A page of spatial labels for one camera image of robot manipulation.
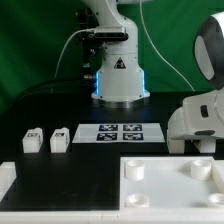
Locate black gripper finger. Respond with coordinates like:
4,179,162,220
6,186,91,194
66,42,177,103
167,139,184,154
195,138,216,154

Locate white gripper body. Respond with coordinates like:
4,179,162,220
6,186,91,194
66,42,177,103
167,93,224,140

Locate white square tabletop panel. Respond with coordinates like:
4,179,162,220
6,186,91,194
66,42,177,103
120,157,224,209

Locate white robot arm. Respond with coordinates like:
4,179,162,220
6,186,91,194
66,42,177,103
82,0,224,154

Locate white sheet with AprilTags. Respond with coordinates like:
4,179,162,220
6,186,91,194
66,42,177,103
73,123,165,143

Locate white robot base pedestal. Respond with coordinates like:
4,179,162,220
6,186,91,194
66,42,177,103
91,20,150,107

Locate black cable bundle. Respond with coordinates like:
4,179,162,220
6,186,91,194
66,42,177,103
13,78,98,104

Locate black camera stand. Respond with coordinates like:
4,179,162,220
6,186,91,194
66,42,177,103
76,8,98,80

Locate grey camera on base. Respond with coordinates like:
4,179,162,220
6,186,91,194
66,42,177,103
94,27,128,41

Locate white cable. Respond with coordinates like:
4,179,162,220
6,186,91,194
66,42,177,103
54,28,96,79

